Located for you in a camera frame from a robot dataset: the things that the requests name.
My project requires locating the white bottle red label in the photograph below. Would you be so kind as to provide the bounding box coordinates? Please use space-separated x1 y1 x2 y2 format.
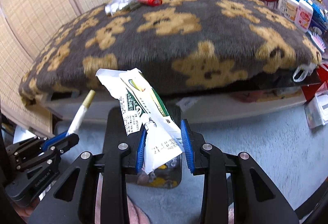
294 0 313 33

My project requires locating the bear print blanket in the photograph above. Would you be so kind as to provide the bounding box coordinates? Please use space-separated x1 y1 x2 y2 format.
18 0 323 107

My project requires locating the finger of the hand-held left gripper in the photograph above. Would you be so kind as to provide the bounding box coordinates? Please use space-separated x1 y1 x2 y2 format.
38 131 80 163
6 137 49 160

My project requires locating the white box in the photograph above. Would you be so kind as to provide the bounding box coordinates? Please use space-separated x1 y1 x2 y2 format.
305 92 328 128

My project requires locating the blue box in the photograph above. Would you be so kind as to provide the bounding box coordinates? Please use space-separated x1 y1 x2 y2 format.
292 0 328 35

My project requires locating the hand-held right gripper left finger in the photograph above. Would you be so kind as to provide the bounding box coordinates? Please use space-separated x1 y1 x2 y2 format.
28 127 148 224

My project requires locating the small cream bottle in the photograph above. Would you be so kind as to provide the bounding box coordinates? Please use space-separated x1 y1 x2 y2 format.
278 0 293 13

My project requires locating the pink fuzzy cloth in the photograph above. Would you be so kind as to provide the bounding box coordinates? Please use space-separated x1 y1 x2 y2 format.
127 196 154 224

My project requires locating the red box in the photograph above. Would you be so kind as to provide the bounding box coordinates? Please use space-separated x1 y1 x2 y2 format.
302 65 328 104

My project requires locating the pink hairbrush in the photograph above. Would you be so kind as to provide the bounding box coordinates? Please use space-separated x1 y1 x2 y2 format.
307 29 327 54

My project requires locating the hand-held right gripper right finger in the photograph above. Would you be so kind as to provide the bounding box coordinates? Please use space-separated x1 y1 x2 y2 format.
180 119 300 224

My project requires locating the white plastic bag handle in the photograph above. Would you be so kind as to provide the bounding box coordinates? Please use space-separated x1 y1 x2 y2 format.
292 64 315 83

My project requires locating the white green wrapper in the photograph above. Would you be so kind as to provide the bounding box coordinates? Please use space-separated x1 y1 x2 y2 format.
96 68 185 174

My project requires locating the white pen with gold cap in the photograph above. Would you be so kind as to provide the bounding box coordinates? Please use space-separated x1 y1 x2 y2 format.
65 89 96 137

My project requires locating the large cream bottle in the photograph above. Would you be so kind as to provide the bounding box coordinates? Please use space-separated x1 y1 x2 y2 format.
284 0 300 22

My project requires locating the bamboo folding screen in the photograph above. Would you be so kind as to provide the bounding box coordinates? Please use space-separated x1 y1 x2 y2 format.
0 0 114 137

